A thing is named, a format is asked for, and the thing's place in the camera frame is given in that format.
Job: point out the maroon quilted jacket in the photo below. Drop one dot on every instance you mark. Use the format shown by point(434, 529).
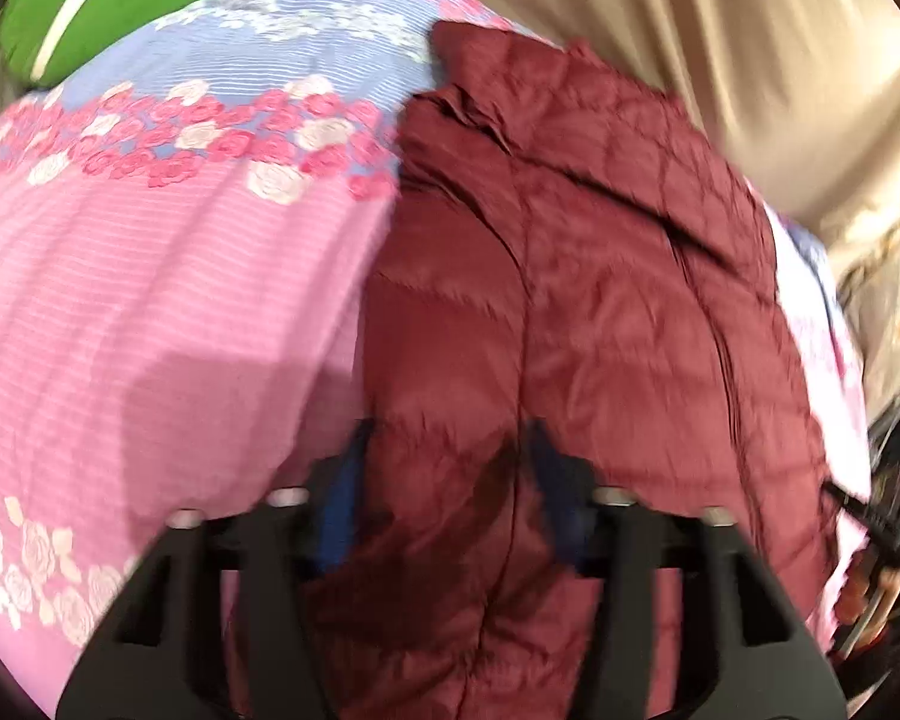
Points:
point(592, 300)

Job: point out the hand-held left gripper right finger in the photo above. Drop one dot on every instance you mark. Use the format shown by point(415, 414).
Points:
point(564, 499)

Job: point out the patterned beige cloth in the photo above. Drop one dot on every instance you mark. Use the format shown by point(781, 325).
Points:
point(889, 315)

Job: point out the pink and blue floral bedsheet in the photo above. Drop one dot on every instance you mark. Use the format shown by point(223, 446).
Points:
point(172, 300)

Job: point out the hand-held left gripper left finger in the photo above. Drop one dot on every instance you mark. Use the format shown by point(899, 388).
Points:
point(339, 499)

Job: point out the beige curtain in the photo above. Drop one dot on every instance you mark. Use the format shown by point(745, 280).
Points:
point(705, 67)

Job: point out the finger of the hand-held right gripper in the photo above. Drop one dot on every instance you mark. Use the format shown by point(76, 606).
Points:
point(862, 514)

